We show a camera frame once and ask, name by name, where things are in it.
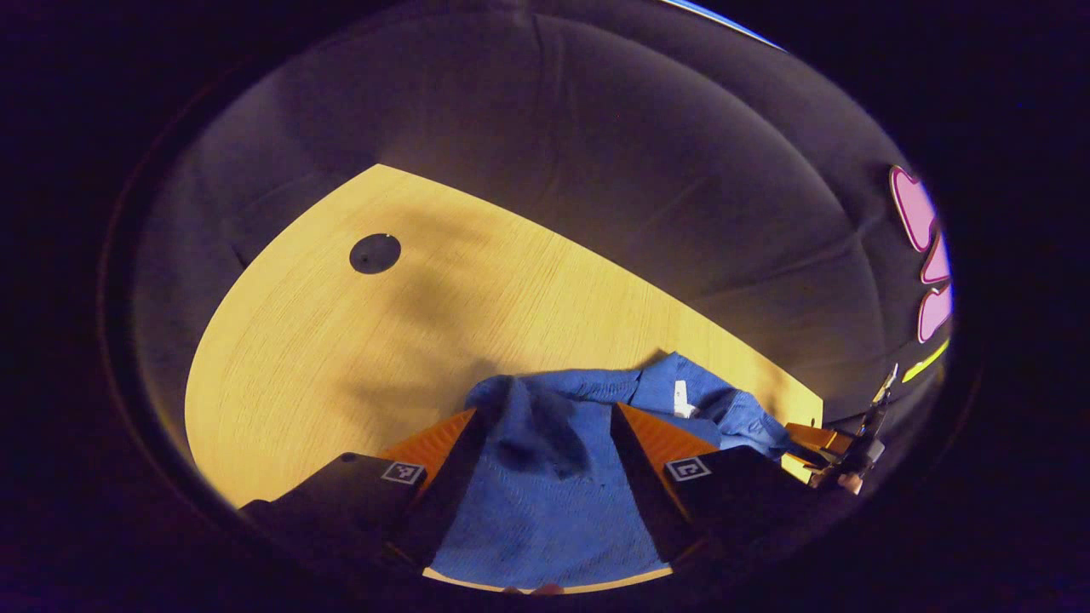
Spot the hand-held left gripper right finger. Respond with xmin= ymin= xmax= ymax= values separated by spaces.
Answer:
xmin=609 ymin=402 xmax=852 ymax=564

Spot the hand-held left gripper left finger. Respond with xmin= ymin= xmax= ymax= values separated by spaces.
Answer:
xmin=238 ymin=407 xmax=495 ymax=571

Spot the blue shirt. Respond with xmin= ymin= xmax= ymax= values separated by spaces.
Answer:
xmin=426 ymin=351 xmax=806 ymax=590

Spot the black backdrop cloth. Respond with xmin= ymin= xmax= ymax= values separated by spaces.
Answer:
xmin=128 ymin=0 xmax=955 ymax=478

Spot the black table cable grommet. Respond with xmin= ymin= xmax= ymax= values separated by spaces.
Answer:
xmin=349 ymin=233 xmax=402 ymax=275

